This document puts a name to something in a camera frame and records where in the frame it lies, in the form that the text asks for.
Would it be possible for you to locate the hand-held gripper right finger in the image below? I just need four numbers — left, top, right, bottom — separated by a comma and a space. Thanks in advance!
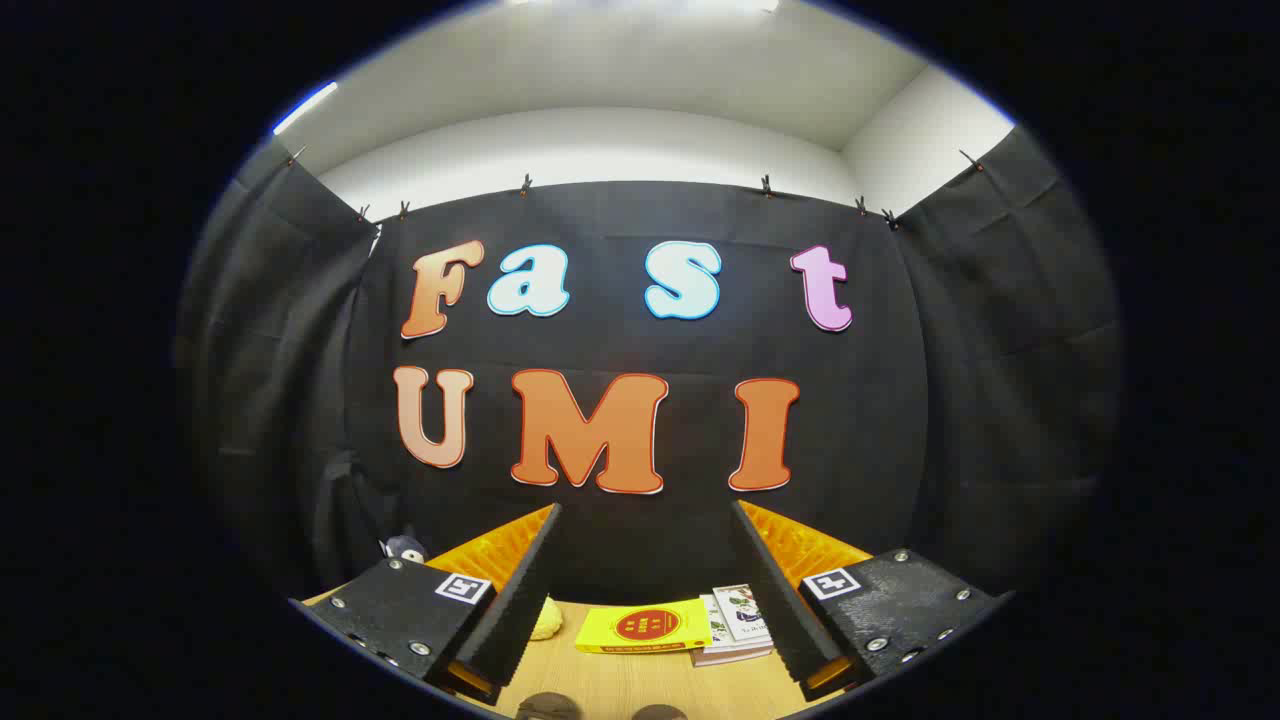
730, 500, 1013, 701

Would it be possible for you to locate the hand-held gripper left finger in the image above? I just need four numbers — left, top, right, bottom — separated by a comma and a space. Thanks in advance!
290, 503, 563, 706

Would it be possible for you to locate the white illustrated book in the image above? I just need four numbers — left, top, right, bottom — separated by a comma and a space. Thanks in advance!
710, 584, 773, 646

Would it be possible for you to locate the brown cover book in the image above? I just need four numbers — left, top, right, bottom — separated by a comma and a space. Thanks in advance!
690, 640, 776, 668

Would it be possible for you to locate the yellow book red circle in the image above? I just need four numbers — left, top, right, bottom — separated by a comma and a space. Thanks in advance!
575, 598, 713, 655

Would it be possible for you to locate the row of black clips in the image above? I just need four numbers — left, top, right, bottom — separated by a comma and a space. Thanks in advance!
288, 145, 986, 233

